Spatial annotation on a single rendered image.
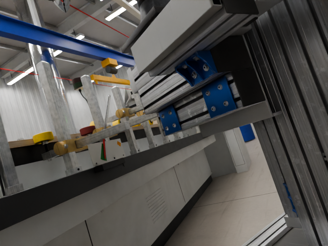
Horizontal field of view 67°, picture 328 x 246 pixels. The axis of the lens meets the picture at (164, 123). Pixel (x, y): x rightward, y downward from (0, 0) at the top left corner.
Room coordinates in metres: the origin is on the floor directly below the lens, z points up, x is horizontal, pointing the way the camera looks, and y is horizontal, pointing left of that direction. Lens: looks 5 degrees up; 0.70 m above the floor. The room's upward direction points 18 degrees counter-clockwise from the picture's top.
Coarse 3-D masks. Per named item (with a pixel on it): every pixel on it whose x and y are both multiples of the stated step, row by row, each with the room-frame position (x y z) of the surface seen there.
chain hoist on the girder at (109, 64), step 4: (104, 60) 6.12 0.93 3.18; (108, 60) 6.07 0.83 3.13; (112, 60) 6.20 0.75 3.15; (116, 60) 6.36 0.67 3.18; (104, 64) 6.14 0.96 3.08; (108, 64) 6.11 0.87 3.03; (112, 64) 6.20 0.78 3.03; (116, 64) 6.31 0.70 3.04; (108, 68) 6.13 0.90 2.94; (112, 68) 6.17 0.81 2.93; (116, 68) 6.33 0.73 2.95; (108, 72) 6.15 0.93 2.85; (112, 72) 6.22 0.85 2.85; (116, 72) 6.34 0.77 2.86
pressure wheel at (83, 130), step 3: (87, 126) 1.25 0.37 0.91; (90, 126) 1.26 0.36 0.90; (93, 126) 1.27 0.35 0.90; (81, 129) 1.25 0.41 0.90; (84, 129) 1.25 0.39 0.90; (87, 129) 1.25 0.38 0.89; (90, 129) 1.26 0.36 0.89; (93, 129) 1.27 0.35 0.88; (81, 132) 1.26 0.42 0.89; (84, 132) 1.25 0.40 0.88; (87, 132) 1.25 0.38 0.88; (90, 132) 1.25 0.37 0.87; (81, 135) 1.27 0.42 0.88; (84, 135) 1.29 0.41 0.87; (87, 135) 1.28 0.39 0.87
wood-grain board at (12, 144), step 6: (138, 126) 1.97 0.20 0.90; (150, 126) 2.18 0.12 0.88; (156, 126) 2.29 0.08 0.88; (54, 138) 1.17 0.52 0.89; (72, 138) 1.28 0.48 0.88; (12, 144) 0.98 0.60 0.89; (18, 144) 1.00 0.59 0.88; (24, 144) 1.02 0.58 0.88; (30, 144) 1.05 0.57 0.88; (36, 144) 1.08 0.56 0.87
